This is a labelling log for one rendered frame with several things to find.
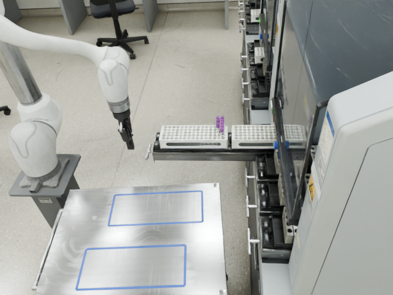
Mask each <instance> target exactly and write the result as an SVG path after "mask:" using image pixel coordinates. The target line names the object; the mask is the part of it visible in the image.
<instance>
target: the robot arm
mask: <svg viewBox="0 0 393 295"><path fill-rule="evenodd" d="M4 14H5V8H4V4H3V1H2V0H0V68H1V70H2V71H3V73H4V75H5V77H6V79H7V80H8V82H9V84H10V85H11V87H12V89H13V91H14V93H15V94H16V96H17V98H18V100H19V102H18V106H17V109H18V113H19V116H20V121H21V123H19V124H17V125H16V126H14V127H13V128H12V130H11V131H10V133H9V147H10V150H11V152H12V154H13V156H14V158H15V160H16V161H17V163H18V165H19V166H20V168H21V169H22V170H23V171H24V172H25V176H24V178H23V180H22V181H21V182H20V183H19V186H20V187H21V188H25V187H30V193H32V194H36V193H37V192H38V190H39V189H40V188H41V187H51V188H57V187H58V185H59V181H60V179H61V177H62V175H63V172H64V170H65V168H66V166H67V165H68V164H69V162H70V160H69V158H67V157H65V158H60V159H59V158H58V157H57V155H56V138H57V136H58V133H59V131H60V128H61V123H62V120H63V113H62V110H61V107H60V106H59V104H58V103H57V102H56V101H55V100H54V99H52V98H50V96H49V95H48V94H45V93H43V92H41V91H40V89H39V87H38V85H37V83H36V81H35V79H34V77H33V75H32V73H31V71H30V69H29V67H28V65H27V63H26V61H25V59H24V57H23V55H22V52H21V50H20V48H19V47H22V48H24V49H29V50H35V51H40V52H52V53H67V54H77V55H81V56H84V57H87V58H89V59H90V60H92V61H93V62H94V64H95V67H96V68H97V69H98V80H99V85H100V87H101V90H102V93H103V95H104V96H105V98H106V101H107V103H108V107H109V110H110V111H111V112H112V114H113V117H114V118H115V119H117V120H118V124H119V126H120V128H119V129H118V132H119V133H120V135H121V137H122V139H123V141H124V142H126V145H127V149H128V150H134V149H135V146H134V143H133V139H132V136H133V134H132V133H131V132H132V126H131V121H130V108H129V107H130V101H129V95H128V93H127V91H128V80H127V75H128V74H129V67H130V63H129V56H128V55H127V53H126V51H125V50H123V49H122V48H121V47H117V46H114V47H108V46H105V47H97V46H94V45H92V44H89V43H85V42H81V41H77V40H71V39H65V38H60V37H54V36H48V35H41V34H38V33H33V32H30V31H28V30H25V29H23V28H21V27H19V26H18V25H16V24H14V23H13V22H11V21H10V20H8V19H7V18H6V17H4Z"/></svg>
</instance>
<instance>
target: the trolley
mask: <svg viewBox="0 0 393 295"><path fill-rule="evenodd" d="M227 280H228V275H227V274H226V263H225V247H224V239H223V223H222V207H221V199H220V183H200V184H176V185H163V186H138V187H114V188H89V189H76V190H70V191H69V194H68V197H67V200H66V202H65V206H64V209H59V211H58V214H57V217H56V220H55V223H54V226H53V229H52V231H51V234H50V237H49V241H48V243H47V246H46V249H45V252H44V255H43V258H42V261H41V264H40V266H39V269H38V272H37V275H36V278H35V281H34V284H33V287H32V290H33V291H36V292H35V295H227Z"/></svg>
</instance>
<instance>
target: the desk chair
mask: <svg viewBox="0 0 393 295"><path fill-rule="evenodd" d="M89 5H90V10H91V14H89V15H88V16H93V17H94V18H95V19H101V18H111V17H112V19H113V24H114V28H115V34H116V38H97V43H96V45H97V46H98V47H100V46H101V45H102V42H107V43H112V44H110V45H109V46H108V47H114V46H119V45H121V46H122V47H123V48H124V49H126V50H127V51H128V52H129V53H131V54H130V59H135V58H136V56H135V54H133V53H134V52H133V50H132V49H131V48H130V46H129V45H128V44H127V43H129V42H135V41H139V40H144V43H145V44H146V43H147V44H149V40H148V38H147V36H136V37H128V32H127V30H126V29H125V30H124V31H123V32H122V31H121V29H120V24H119V21H118V19H119V18H118V16H122V15H124V14H129V13H132V12H134V11H135V9H138V8H136V6H135V3H134V2H133V0H90V2H89Z"/></svg>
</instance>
